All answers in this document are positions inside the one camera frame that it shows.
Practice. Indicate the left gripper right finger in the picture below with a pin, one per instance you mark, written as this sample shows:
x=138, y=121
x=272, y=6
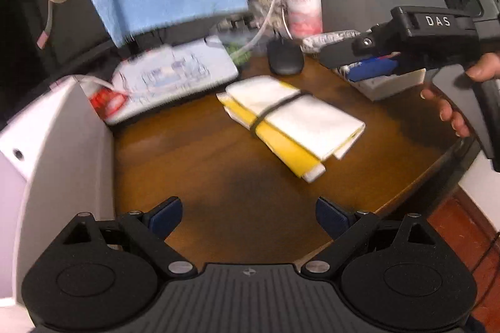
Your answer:
x=332, y=218

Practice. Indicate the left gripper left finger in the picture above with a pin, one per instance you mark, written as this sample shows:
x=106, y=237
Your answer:
x=165, y=217

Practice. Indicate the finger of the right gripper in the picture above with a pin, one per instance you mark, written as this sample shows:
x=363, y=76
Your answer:
x=351, y=50

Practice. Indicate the black rubber band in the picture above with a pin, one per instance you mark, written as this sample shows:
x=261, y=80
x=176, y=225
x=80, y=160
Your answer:
x=275, y=107

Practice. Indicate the yellow white paper bundle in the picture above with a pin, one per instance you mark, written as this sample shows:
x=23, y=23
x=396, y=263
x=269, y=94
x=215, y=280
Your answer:
x=302, y=134

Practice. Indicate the white drawer box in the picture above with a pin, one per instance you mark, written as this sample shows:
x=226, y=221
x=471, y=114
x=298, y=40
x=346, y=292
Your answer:
x=56, y=161

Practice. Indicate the person's right hand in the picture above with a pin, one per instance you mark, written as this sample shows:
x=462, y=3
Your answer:
x=485, y=69

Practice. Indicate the blue marker pen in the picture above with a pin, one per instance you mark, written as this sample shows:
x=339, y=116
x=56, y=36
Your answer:
x=370, y=68

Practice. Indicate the black computer mouse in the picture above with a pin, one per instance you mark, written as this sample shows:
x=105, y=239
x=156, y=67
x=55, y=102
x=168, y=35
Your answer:
x=285, y=57

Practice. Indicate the anime print keyboard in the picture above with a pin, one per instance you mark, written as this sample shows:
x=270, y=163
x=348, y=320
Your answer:
x=162, y=76

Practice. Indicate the black computer monitor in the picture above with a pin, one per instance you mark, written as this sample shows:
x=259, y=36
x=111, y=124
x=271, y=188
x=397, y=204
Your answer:
x=77, y=32

